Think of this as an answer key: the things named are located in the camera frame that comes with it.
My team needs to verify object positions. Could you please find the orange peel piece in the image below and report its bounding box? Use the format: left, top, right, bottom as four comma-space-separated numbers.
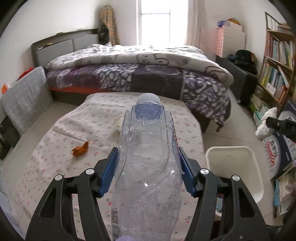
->
72, 141, 89, 156

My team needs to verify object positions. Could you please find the clear plastic water bottle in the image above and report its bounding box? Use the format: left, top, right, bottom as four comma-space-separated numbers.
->
111, 93, 182, 240

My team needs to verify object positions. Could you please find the crushed floral paper cup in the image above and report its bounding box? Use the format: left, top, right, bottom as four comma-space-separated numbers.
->
113, 115, 125, 133

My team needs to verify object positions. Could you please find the white tissue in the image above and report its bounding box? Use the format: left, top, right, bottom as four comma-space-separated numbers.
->
255, 107, 278, 140

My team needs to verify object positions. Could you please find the white plastic trash bin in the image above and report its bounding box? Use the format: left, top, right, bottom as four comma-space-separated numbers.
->
205, 146, 264, 203

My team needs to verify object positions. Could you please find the upper Ganten water carton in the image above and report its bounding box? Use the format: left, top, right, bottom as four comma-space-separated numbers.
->
278, 99, 296, 122

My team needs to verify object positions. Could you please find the ganten water carton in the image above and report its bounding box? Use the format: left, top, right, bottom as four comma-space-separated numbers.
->
278, 99, 296, 122
261, 131, 295, 180

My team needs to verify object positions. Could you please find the lower Ganten water carton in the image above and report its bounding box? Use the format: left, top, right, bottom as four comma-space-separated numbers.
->
261, 131, 295, 180

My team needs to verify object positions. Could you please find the wooden bookshelf with books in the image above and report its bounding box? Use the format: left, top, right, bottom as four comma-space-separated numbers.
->
249, 13, 295, 126

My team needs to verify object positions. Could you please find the white low shelf with papers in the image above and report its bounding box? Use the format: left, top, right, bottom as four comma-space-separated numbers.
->
273, 166, 295, 217

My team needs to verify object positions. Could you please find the black storage bench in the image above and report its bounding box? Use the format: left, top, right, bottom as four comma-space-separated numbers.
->
215, 55, 258, 107

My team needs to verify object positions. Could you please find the dark clothes pile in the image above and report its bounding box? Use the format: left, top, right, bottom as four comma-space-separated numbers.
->
227, 50, 258, 75

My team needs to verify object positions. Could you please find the purple patterned bed sheet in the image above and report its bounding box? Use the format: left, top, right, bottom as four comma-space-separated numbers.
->
46, 64, 231, 131

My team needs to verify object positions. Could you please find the cherry print table cloth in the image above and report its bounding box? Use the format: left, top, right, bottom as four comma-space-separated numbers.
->
13, 93, 205, 240

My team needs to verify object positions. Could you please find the black floor stand base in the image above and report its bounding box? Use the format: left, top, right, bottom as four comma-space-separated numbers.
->
0, 116, 20, 160

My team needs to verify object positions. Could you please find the pink white folded panel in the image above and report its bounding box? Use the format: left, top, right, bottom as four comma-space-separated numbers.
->
215, 21, 246, 58

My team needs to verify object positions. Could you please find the grey checked cushion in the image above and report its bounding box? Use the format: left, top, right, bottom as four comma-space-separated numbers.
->
1, 67, 54, 135

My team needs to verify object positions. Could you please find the sheer white curtain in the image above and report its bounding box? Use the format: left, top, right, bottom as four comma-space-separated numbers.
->
185, 0, 206, 49

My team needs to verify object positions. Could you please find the red cloth behind cushion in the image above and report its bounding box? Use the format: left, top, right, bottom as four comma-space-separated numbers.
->
17, 67, 34, 81

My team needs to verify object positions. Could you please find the bed with dark headboard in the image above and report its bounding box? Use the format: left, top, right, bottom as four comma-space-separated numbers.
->
31, 28, 234, 133

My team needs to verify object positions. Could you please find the window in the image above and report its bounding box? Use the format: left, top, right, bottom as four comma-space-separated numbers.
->
137, 0, 189, 46

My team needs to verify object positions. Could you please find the white cartoon print duvet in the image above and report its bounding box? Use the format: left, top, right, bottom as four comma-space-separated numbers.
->
45, 44, 234, 88

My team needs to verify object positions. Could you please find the black bag hanging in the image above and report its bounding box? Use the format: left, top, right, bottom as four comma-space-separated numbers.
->
98, 24, 109, 45

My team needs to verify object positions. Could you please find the plaid fabric hanging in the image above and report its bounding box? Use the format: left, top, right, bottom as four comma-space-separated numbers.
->
100, 4, 120, 46

